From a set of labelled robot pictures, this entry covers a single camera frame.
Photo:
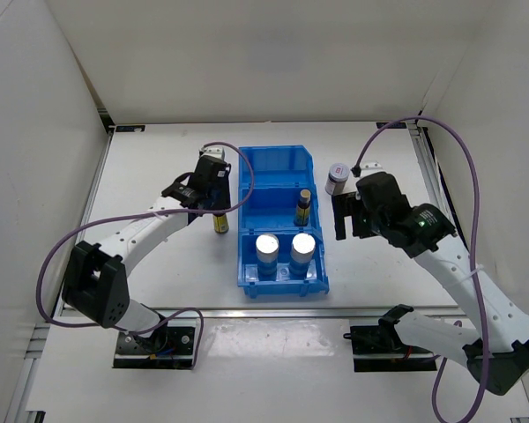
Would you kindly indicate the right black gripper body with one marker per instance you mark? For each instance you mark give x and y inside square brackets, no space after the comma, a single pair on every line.
[374,218]

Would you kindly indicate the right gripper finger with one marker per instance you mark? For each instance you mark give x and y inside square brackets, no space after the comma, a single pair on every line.
[361,225]
[343,206]

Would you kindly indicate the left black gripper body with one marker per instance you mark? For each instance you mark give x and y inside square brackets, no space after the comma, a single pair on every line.
[220,196]

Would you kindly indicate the yellow-label small bottle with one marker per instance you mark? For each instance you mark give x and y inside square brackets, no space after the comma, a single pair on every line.
[302,211]
[220,223]

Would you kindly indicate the silver-lid shaker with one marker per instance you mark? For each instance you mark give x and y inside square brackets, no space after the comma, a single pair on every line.
[302,250]
[267,251]

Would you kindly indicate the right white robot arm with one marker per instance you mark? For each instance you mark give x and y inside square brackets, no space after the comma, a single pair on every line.
[496,349]

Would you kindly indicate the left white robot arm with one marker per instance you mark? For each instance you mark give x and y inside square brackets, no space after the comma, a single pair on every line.
[96,278]

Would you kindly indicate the right dark sauce jar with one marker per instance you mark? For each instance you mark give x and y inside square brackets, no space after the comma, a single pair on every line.
[336,179]

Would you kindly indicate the blue three-compartment plastic bin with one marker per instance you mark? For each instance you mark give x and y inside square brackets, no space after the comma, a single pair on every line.
[271,177]

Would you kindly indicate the right blue corner label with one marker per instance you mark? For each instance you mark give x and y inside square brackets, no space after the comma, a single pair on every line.
[395,125]

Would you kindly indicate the blue corner label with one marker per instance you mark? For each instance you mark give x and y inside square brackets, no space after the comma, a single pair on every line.
[129,128]
[395,125]

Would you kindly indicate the left blue corner label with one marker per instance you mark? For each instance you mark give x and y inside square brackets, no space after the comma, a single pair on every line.
[129,128]

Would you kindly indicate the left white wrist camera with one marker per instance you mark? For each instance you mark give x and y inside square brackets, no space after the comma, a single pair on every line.
[214,151]

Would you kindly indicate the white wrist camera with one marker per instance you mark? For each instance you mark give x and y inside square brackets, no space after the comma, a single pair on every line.
[366,168]
[214,151]

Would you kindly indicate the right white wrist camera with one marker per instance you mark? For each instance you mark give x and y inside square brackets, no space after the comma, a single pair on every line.
[366,168]

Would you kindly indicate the right aluminium frame rail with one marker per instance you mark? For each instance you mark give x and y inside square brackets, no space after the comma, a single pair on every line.
[423,180]

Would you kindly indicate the aluminium frame rail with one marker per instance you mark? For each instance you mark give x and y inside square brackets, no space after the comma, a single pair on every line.
[423,180]
[255,313]
[56,307]

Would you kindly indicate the left aluminium frame rail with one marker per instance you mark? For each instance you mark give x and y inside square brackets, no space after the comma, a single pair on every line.
[56,307]

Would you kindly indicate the front aluminium frame rail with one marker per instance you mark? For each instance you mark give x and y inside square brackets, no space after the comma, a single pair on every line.
[255,313]

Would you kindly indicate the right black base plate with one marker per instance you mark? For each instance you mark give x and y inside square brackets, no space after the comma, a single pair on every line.
[372,355]

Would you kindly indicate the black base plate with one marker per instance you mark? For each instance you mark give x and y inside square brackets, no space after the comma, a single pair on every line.
[175,351]
[372,355]

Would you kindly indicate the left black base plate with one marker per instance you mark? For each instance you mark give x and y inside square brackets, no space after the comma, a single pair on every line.
[175,351]

